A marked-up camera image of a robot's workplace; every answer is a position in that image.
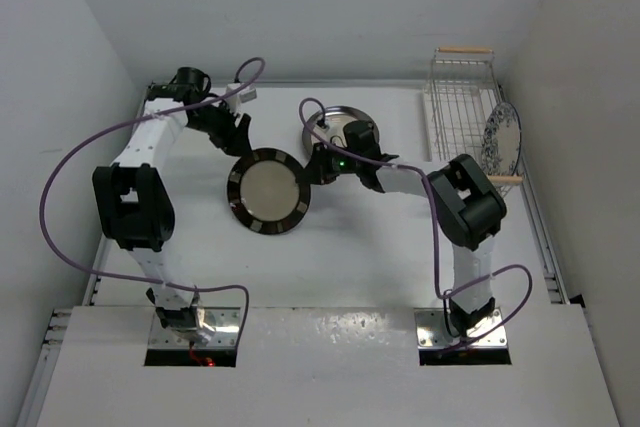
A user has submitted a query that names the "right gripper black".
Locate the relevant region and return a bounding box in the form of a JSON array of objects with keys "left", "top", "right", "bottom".
[{"left": 298, "top": 139, "right": 363, "bottom": 184}]

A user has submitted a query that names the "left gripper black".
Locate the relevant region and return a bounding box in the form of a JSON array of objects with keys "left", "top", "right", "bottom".
[{"left": 186, "top": 97, "right": 253, "bottom": 157}]

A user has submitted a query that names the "dark striped rim plate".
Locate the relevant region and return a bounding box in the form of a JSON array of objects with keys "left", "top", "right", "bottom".
[{"left": 226, "top": 148, "right": 311, "bottom": 235}]

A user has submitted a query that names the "blue floral white plate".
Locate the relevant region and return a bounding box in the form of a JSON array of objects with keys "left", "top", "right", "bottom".
[{"left": 480, "top": 102, "right": 522, "bottom": 176}]

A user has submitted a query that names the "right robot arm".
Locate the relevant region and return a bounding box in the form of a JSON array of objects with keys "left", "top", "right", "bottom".
[{"left": 303, "top": 120, "right": 507, "bottom": 339}]

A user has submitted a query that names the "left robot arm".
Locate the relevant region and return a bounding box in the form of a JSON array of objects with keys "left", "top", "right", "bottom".
[{"left": 92, "top": 67, "right": 257, "bottom": 344}]

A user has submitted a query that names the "grey rimmed beige plate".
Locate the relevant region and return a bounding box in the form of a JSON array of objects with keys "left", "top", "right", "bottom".
[{"left": 309, "top": 105, "right": 379, "bottom": 148}]

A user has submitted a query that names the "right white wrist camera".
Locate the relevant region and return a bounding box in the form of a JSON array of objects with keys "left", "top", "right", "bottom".
[{"left": 314, "top": 116, "right": 346, "bottom": 147}]

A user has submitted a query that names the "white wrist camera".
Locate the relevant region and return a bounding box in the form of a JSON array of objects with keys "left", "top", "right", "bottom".
[
  {"left": 225, "top": 83, "right": 257, "bottom": 112},
  {"left": 314, "top": 116, "right": 346, "bottom": 147}
]

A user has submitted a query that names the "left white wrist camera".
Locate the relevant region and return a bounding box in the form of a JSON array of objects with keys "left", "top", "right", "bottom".
[{"left": 225, "top": 83, "right": 257, "bottom": 112}]

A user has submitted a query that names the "white wire dish rack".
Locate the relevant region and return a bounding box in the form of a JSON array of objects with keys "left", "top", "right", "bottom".
[{"left": 423, "top": 46, "right": 522, "bottom": 196}]

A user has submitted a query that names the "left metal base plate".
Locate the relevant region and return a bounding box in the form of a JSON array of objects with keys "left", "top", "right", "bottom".
[{"left": 147, "top": 307, "right": 240, "bottom": 350}]

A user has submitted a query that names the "metal base plate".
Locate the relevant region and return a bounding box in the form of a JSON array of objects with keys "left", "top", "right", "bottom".
[
  {"left": 414, "top": 308, "right": 508, "bottom": 351},
  {"left": 147, "top": 307, "right": 240, "bottom": 350}
]

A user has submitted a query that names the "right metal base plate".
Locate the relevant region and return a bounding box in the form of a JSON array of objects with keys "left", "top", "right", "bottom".
[{"left": 414, "top": 308, "right": 508, "bottom": 351}]

